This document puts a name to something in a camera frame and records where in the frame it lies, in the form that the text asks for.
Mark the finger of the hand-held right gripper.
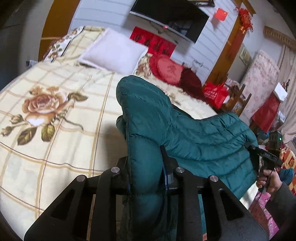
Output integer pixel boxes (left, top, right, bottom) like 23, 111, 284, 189
244, 142, 262, 155

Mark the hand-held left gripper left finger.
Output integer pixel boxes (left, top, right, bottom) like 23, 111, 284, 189
24, 156, 130, 241

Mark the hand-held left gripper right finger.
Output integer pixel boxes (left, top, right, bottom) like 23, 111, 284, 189
161, 145, 269, 241

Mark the green puffer jacket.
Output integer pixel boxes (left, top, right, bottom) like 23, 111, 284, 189
116, 75, 259, 241

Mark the person's right forearm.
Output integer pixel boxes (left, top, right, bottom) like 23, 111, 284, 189
265, 181, 296, 235

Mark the person's right hand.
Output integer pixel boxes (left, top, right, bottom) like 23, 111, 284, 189
256, 169, 283, 193

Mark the teal cloth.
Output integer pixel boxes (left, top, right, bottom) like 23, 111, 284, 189
278, 167, 295, 185

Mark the red hanging cloth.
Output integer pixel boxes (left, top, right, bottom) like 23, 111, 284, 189
251, 94, 282, 133

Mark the wooden chair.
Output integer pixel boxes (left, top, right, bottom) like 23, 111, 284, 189
221, 80, 252, 117

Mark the beige curtain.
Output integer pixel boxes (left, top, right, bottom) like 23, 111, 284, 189
277, 44, 296, 143

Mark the pink patterned box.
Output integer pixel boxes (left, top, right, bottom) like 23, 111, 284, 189
248, 192, 281, 240

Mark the white paper sheet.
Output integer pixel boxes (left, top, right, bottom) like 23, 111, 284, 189
274, 82, 288, 101

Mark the red gift bag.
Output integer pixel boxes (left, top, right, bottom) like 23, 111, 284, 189
203, 82, 228, 109

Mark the pink floral quilt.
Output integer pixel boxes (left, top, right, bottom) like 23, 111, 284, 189
240, 49, 279, 121

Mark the floral checked bed blanket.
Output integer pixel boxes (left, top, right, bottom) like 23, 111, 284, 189
0, 26, 222, 240

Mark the dark red velvet pillow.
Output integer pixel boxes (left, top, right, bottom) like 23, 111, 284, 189
178, 68, 205, 99

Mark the red heart-shaped pillow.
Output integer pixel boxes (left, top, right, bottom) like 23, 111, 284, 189
149, 54, 185, 85

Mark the carved wooden cornice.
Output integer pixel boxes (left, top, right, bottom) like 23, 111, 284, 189
265, 26, 295, 47

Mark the white pillow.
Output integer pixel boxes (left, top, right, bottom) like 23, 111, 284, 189
77, 28, 148, 75

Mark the small red flag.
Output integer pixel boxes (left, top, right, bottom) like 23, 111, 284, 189
215, 8, 228, 21

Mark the black curved television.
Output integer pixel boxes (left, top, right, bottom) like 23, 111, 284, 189
129, 0, 210, 44

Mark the black framed picture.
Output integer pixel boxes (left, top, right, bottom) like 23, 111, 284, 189
193, 0, 215, 7

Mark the grey refrigerator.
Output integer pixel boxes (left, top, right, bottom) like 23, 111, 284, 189
0, 14, 50, 91

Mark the small wall picture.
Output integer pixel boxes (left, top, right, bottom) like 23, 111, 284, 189
239, 45, 251, 65

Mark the red knot wall ornament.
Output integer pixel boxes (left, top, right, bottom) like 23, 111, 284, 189
236, 7, 254, 33

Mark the red wall banner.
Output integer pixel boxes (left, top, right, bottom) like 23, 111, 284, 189
130, 27, 176, 57

